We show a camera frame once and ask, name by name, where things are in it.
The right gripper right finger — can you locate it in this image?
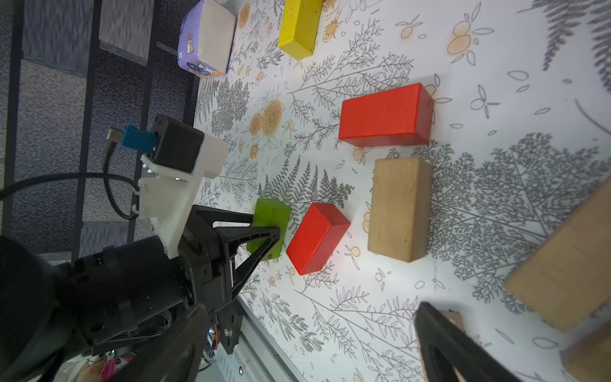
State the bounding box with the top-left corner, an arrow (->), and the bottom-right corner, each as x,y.
416,302 -> 518,382

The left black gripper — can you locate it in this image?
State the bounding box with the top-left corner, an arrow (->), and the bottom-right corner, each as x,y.
178,204 -> 282,355

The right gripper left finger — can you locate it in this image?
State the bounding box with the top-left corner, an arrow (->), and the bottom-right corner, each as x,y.
111,305 -> 210,381

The green block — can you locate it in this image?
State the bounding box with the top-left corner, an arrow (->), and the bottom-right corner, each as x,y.
246,197 -> 293,261

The red block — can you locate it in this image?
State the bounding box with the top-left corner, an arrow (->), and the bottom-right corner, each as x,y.
286,202 -> 350,275
338,84 -> 434,146

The yellow block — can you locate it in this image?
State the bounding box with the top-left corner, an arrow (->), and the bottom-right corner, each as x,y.
278,0 -> 323,60

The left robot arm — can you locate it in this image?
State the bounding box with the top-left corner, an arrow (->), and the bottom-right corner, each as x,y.
1,205 -> 281,381

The wooden block bottom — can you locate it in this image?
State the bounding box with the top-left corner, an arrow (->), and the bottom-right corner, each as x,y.
413,307 -> 466,382

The wooden block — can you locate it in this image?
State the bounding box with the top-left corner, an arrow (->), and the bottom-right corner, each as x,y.
561,322 -> 610,382
505,182 -> 610,333
413,307 -> 466,382
368,158 -> 433,263

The wooden block middle left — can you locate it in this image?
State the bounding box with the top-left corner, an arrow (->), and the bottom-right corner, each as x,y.
505,182 -> 610,333

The wooden block middle right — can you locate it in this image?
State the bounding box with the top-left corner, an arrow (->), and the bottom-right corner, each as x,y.
561,322 -> 610,382

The purple tissue pack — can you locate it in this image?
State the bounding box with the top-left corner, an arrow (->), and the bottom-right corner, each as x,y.
177,1 -> 236,78

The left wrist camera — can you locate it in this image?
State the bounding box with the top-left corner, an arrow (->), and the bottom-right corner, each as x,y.
108,115 -> 229,259

